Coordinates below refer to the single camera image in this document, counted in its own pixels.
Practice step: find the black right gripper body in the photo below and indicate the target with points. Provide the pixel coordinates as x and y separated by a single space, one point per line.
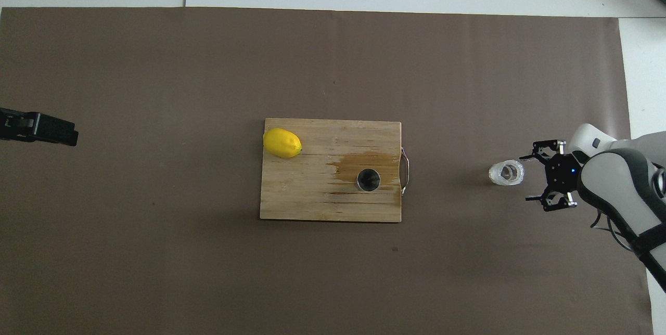
563 174

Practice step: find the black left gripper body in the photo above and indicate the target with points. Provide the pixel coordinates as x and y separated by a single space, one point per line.
15 124

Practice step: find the small clear glass cup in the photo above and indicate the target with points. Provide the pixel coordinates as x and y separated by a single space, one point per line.
506 172

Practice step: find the steel double jigger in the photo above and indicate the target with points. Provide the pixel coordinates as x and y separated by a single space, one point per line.
368 179

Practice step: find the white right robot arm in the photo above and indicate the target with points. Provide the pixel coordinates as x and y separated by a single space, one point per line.
624 184

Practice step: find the brown paper table mat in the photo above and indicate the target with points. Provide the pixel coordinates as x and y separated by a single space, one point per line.
208 272

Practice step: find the yellow lemon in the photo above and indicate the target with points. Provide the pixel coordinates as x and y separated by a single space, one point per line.
282 143

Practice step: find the wooden cutting board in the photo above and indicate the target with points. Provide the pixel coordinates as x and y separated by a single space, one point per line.
302 194

